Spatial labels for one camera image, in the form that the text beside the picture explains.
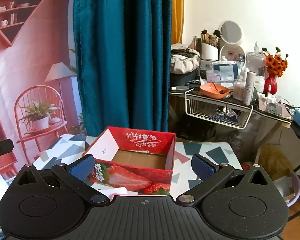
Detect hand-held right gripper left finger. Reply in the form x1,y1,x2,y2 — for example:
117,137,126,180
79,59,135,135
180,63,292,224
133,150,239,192
15,154,110,204

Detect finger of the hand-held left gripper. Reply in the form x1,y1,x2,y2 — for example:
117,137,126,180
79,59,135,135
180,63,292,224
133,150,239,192
0,139,14,157

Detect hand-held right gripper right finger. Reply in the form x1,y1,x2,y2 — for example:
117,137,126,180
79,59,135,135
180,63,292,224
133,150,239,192
176,153,272,204

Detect red strawberry print cardboard box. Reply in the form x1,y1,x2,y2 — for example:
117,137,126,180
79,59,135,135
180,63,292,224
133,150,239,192
82,126,177,196

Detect geometric patterned tablecloth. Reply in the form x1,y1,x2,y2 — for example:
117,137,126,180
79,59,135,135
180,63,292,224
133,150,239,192
34,134,243,199

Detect pile of small blue trinkets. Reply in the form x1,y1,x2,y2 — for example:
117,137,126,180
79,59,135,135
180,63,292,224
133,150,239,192
210,107,240,124

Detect yellow plastic bag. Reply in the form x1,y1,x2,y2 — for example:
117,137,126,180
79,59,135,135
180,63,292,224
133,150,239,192
257,145,290,173

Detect orange tray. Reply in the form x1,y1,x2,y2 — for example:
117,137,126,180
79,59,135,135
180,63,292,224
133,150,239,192
199,82,230,99

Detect small brown spoon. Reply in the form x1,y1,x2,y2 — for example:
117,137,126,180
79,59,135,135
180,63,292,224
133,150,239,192
210,83,227,93

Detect black desk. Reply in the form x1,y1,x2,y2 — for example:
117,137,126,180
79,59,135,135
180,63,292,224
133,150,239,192
169,85,294,130

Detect clear cotton swab box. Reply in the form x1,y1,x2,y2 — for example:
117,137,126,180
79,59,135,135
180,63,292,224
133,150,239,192
233,81,246,100

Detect white spray bottle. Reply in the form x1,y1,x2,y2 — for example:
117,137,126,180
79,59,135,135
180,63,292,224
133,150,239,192
242,71,256,105

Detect black bag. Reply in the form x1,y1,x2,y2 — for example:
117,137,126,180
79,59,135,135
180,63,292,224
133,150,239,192
170,71,198,87

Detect pink flat case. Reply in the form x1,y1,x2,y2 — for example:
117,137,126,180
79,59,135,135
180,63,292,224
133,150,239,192
259,102,292,119

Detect pink round jar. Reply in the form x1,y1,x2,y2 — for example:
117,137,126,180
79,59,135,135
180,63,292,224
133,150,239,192
206,69,221,83

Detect crumpled white tissue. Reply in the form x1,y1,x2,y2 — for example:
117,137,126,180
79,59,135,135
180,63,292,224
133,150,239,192
257,92,280,105

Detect lavender plastic bin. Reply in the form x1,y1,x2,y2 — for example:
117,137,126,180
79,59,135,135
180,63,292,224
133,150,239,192
275,170,300,207

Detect blue flat package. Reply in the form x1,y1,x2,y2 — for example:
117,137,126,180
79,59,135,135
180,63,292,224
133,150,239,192
213,62,239,80

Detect white cream jar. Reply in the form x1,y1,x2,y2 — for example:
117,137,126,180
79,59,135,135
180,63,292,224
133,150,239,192
254,76,267,93

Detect red vase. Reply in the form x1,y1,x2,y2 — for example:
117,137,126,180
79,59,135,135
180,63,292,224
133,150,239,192
264,74,278,95

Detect pink room print backdrop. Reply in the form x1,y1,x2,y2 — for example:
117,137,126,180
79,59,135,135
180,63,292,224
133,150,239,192
0,0,87,180

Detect clear cosmetics organizer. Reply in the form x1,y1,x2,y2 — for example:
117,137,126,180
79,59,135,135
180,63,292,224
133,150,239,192
246,52,267,78

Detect teal curtain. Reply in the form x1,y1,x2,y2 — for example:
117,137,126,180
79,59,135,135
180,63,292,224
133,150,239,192
73,0,172,137

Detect white cap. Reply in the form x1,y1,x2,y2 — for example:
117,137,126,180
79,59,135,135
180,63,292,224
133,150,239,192
170,43,189,53

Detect orange artificial flowers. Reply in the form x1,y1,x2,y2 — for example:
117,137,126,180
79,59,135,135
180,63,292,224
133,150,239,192
261,46,289,78

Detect round white vanity mirror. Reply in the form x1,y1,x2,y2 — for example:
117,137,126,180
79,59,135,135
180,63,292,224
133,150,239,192
218,20,247,67

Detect yellow curtain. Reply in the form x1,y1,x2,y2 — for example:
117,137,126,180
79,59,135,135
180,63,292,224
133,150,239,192
171,0,185,45

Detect white wire hanging basket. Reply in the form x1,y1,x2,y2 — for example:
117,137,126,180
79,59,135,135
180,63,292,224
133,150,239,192
185,89,254,130

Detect beige drawstring bag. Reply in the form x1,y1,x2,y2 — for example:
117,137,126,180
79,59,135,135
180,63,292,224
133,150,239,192
170,52,200,74

